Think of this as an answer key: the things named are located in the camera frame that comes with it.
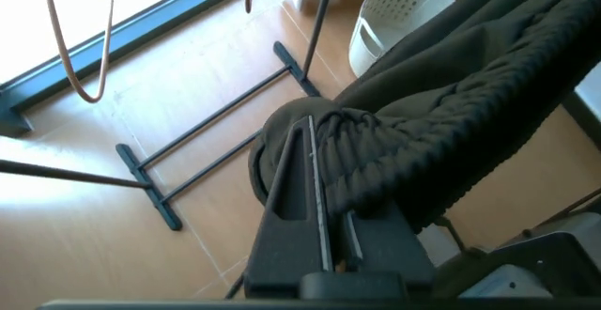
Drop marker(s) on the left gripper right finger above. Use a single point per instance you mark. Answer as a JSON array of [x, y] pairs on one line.
[[389, 249]]

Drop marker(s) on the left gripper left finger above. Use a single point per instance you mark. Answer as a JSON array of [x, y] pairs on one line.
[[282, 253]]

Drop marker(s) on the black garment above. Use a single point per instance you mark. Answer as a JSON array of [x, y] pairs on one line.
[[446, 113]]

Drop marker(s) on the black clothes rack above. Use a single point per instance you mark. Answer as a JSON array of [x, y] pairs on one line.
[[155, 197]]

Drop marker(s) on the white laundry basket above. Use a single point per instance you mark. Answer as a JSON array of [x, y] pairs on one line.
[[359, 56]]

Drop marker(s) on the window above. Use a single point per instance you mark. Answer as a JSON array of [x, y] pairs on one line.
[[141, 30]]

